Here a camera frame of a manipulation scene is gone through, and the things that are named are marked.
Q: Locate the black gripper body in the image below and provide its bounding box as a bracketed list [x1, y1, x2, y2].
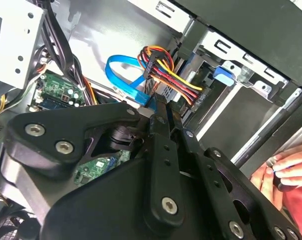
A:
[40, 155, 224, 240]

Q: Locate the person's left hand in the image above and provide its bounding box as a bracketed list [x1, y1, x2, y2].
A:
[250, 166, 283, 211]

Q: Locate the round black tool blue ring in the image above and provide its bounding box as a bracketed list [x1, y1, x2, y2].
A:
[272, 168, 286, 191]

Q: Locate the person's right hand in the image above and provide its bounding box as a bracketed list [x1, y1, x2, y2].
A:
[265, 143, 302, 187]

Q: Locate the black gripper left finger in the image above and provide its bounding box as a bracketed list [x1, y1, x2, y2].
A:
[3, 93, 187, 228]

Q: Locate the blue data wire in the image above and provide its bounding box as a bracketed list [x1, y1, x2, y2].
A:
[104, 54, 158, 116]

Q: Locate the hard disk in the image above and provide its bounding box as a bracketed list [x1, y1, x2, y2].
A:
[177, 65, 236, 120]

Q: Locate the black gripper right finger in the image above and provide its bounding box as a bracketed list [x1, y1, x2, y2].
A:
[169, 102, 302, 240]

